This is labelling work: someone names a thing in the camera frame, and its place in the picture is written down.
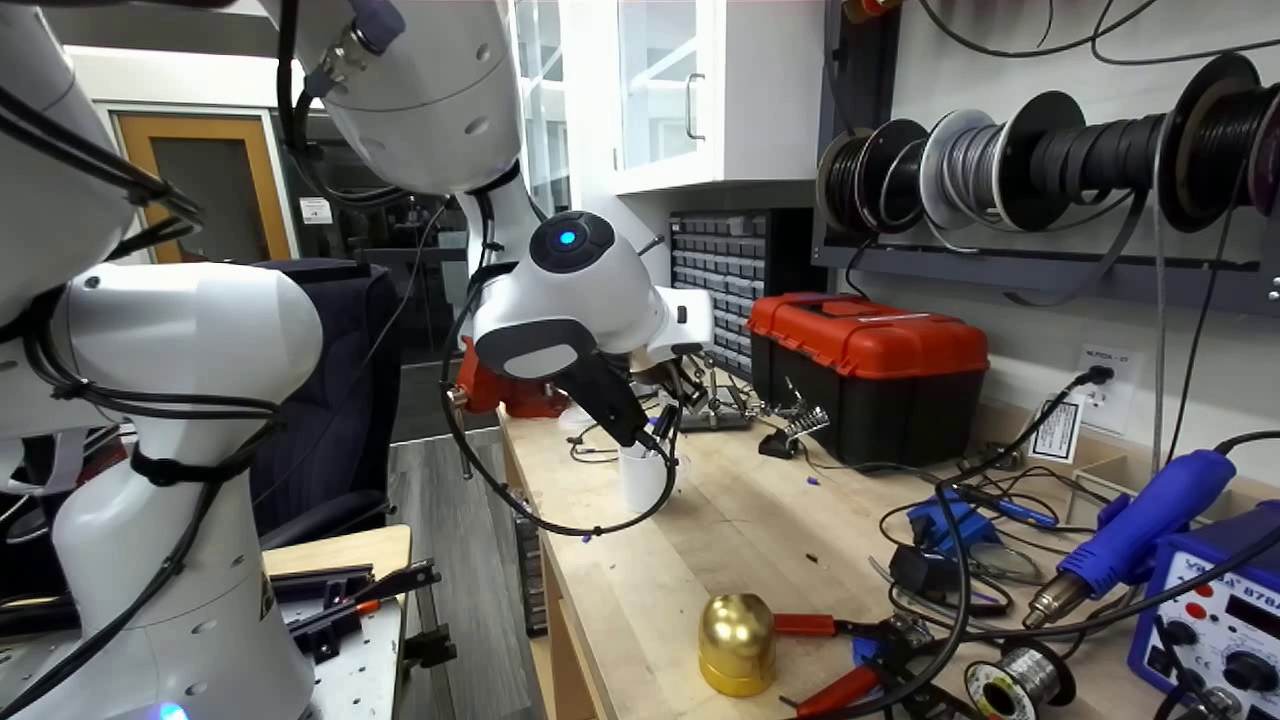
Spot black table edge bar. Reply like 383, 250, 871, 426
509, 511, 551, 640

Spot small parts drawer cabinet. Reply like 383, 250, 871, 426
664, 210, 775, 384

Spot solder wire spool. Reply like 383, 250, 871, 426
961, 640, 1079, 720

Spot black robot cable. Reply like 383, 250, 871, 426
274, 0, 690, 546

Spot dark grey spool shelf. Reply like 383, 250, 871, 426
813, 237, 1280, 322

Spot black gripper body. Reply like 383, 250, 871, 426
551, 349, 657, 453

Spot blue tape roll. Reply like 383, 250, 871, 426
909, 492, 1000, 559

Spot helping hands grey base plate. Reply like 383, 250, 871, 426
675, 355, 838, 453

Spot red black toolbox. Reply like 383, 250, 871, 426
744, 289, 993, 471

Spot small black bracket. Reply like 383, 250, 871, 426
398, 621, 461, 674

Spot black outlet power cable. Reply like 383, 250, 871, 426
783, 362, 1122, 720

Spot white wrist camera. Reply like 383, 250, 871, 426
652, 285, 715, 353

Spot black power adapter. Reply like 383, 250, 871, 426
887, 542, 951, 595

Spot white wall outlet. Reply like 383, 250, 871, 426
1071, 342, 1136, 431

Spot red handled pliers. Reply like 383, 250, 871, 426
769, 608, 925, 720

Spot blue hot air gun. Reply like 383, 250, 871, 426
1022, 446, 1240, 631

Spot blue soldering station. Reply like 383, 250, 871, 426
1124, 502, 1280, 720

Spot wide black wire spool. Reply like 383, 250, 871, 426
995, 88, 1173, 234

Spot red bench vise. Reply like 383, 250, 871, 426
450, 338, 573, 426

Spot gold metal dome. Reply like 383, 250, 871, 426
698, 590, 780, 699

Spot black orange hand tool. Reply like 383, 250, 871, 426
265, 555, 443, 664

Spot wooden door frame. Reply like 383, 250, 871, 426
113, 112, 295, 266

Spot large black wire spool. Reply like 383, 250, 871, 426
1155, 50, 1280, 237

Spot dark office chair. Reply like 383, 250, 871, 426
252, 256, 408, 536

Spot small black wire spool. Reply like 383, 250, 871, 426
816, 115, 933, 246

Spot white wire spool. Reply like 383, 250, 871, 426
916, 104, 1016, 234

